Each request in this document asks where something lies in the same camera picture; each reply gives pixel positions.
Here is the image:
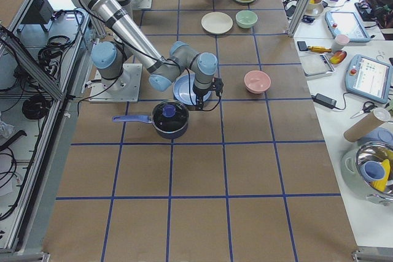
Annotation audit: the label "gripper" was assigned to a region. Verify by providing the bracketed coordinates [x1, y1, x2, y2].
[193, 77, 224, 111]

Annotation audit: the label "blue plate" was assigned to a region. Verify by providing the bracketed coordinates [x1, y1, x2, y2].
[173, 74, 197, 106]

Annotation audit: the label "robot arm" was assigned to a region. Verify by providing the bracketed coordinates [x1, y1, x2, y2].
[80, 0, 224, 110]

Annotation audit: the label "blue saucepan with lid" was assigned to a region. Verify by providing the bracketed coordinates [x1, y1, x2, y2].
[112, 99, 189, 139]

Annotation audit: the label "cream plate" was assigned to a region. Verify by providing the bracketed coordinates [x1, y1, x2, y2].
[201, 12, 233, 34]

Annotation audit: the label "green bowl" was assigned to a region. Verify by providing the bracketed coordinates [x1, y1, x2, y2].
[235, 10, 258, 29]

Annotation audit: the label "pink bowl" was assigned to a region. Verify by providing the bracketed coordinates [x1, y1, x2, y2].
[244, 70, 271, 94]

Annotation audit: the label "cream bowl with toys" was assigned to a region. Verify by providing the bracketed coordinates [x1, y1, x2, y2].
[305, 0, 323, 15]

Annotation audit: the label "yellow screwdriver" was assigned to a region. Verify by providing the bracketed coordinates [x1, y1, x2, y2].
[308, 46, 332, 53]

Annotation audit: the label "kitchen scale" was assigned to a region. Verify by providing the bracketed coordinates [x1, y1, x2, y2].
[300, 54, 335, 79]

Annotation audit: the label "black power adapter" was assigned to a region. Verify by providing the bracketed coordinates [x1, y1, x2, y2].
[311, 93, 337, 109]

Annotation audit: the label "pink cup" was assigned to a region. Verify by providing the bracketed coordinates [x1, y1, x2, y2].
[331, 34, 350, 53]

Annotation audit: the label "far teach pendant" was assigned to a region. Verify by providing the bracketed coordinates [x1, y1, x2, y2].
[324, 11, 371, 43]

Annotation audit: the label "teach pendant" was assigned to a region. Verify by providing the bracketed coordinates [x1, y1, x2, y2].
[344, 55, 392, 104]
[324, 11, 371, 43]

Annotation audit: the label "orange yellow toy fruit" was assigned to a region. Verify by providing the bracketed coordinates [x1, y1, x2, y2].
[329, 50, 347, 65]

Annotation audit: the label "cardboard tube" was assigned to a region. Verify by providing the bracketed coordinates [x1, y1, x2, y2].
[343, 107, 391, 142]

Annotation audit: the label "scissors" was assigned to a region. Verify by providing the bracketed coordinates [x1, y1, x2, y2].
[351, 101, 377, 119]

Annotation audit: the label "near teach pendant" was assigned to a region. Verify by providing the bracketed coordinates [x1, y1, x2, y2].
[344, 55, 392, 104]

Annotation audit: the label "blue cup in bowl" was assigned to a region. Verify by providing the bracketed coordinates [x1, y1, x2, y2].
[361, 161, 386, 182]

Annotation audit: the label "steel mixing bowl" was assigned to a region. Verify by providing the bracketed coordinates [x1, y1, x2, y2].
[356, 142, 392, 206]

